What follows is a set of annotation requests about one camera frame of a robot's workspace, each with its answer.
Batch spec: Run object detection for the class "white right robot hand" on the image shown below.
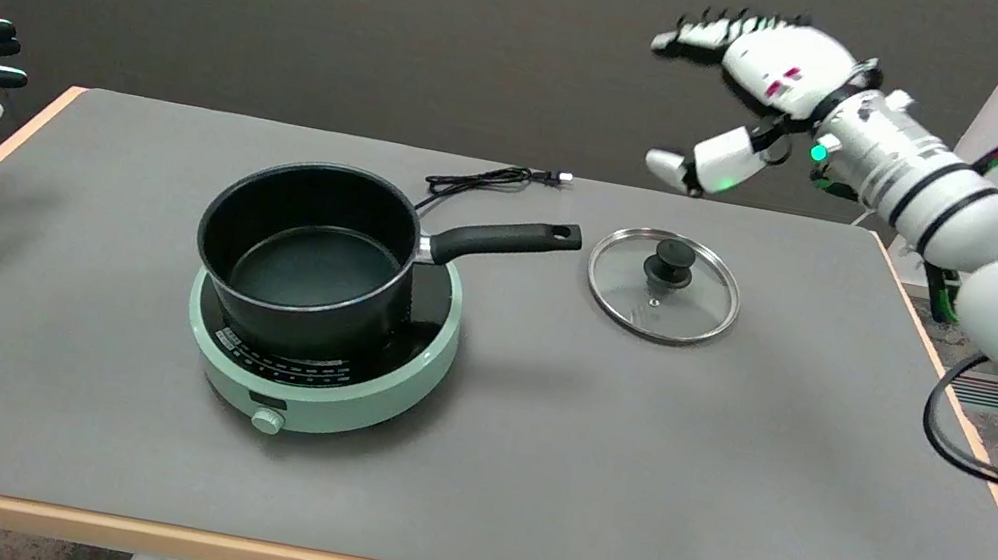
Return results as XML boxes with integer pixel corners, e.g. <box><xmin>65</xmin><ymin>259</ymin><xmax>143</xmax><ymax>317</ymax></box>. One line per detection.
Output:
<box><xmin>626</xmin><ymin>0</ymin><xmax>894</xmax><ymax>226</ymax></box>

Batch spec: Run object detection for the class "black pot with handle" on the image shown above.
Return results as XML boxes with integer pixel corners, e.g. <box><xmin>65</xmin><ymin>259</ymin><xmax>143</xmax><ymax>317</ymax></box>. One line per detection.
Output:
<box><xmin>180</xmin><ymin>143</ymin><xmax>589</xmax><ymax>402</ymax></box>

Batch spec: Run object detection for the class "glass lid with black knob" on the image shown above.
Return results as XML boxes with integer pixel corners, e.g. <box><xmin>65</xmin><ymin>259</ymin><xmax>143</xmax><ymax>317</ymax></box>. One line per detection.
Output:
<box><xmin>577</xmin><ymin>219</ymin><xmax>751</xmax><ymax>355</ymax></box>

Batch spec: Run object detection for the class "grey table mat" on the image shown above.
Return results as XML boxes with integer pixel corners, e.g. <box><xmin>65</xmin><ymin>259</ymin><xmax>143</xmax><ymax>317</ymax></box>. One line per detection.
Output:
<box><xmin>0</xmin><ymin>73</ymin><xmax>998</xmax><ymax>560</ymax></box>

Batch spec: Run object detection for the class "green round induction cooker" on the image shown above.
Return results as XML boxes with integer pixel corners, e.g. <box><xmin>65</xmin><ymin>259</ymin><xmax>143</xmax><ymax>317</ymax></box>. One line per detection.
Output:
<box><xmin>170</xmin><ymin>218</ymin><xmax>472</xmax><ymax>463</ymax></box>

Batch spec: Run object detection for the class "green black cable loop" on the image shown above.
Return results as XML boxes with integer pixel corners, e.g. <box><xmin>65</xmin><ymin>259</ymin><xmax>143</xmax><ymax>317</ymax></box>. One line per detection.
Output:
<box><xmin>916</xmin><ymin>258</ymin><xmax>969</xmax><ymax>327</ymax></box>

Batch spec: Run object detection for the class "black power cord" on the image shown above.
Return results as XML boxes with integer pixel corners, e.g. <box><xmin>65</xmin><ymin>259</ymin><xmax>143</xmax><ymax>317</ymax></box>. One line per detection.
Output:
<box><xmin>412</xmin><ymin>148</ymin><xmax>575</xmax><ymax>236</ymax></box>

